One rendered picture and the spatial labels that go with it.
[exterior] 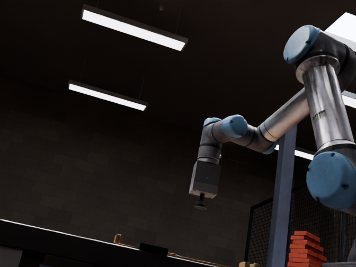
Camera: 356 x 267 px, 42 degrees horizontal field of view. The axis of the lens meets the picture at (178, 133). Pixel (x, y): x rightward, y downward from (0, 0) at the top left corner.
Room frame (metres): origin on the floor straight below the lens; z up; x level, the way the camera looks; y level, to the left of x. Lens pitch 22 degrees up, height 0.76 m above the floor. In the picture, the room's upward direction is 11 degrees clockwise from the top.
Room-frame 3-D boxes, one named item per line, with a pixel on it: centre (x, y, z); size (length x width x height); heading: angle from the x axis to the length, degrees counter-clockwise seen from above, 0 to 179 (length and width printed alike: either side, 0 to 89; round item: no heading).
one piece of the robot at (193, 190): (1.52, -0.12, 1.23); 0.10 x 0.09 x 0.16; 6
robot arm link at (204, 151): (1.51, -0.12, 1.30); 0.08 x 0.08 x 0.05
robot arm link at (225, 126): (1.42, -0.18, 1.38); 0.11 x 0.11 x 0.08; 27
